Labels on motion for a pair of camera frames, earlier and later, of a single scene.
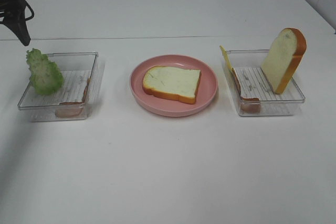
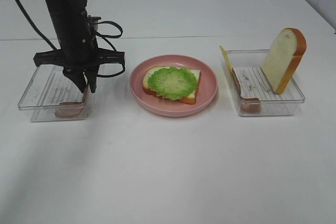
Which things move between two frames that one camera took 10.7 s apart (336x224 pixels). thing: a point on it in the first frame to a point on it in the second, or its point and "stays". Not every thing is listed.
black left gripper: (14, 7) to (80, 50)
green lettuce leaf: (45, 75) to (172, 83)
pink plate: (170, 106) stays
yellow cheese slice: (228, 64) stays
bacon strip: (247, 105) stays
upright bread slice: (283, 58) stays
